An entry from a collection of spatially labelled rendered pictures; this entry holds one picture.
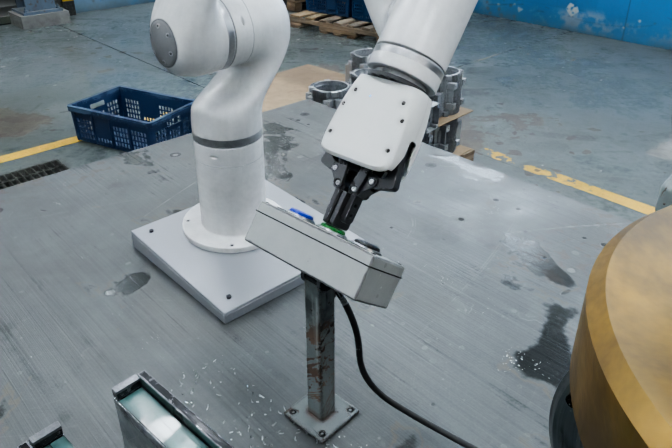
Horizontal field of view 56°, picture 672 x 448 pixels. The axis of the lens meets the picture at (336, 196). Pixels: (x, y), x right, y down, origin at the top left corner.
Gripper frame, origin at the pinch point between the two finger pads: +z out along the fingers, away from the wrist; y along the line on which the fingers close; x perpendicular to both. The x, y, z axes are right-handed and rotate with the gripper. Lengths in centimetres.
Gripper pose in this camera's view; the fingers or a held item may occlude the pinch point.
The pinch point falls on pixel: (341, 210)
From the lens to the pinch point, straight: 70.3
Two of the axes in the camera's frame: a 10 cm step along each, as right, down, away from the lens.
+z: -4.1, 9.1, -0.3
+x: 5.4, 2.7, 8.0
